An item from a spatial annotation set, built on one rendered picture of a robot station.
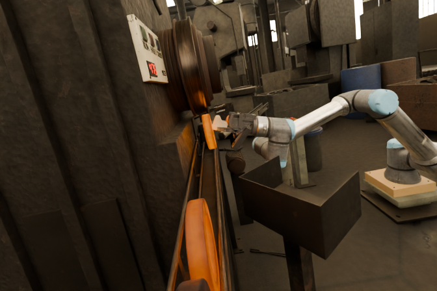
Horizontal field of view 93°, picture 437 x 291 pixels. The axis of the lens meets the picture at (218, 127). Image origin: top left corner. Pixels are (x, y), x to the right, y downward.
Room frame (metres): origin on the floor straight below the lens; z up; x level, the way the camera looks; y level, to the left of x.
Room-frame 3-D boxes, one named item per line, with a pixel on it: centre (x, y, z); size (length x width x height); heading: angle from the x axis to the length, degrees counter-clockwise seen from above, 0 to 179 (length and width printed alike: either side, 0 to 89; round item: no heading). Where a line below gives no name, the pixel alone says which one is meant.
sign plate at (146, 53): (0.75, 0.18, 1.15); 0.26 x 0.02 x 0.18; 0
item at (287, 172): (1.72, -0.51, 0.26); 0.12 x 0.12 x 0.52
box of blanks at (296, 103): (3.53, -1.23, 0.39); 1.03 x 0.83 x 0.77; 105
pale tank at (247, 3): (9.87, -2.12, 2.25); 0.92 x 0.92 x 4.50
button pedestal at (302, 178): (1.76, -0.67, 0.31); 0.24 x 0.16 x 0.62; 0
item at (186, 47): (1.08, 0.07, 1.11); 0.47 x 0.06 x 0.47; 0
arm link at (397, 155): (1.26, -1.16, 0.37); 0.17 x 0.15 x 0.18; 12
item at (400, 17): (4.66, -3.99, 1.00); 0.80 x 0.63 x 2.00; 5
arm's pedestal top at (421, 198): (1.27, -1.16, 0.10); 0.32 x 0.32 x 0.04; 88
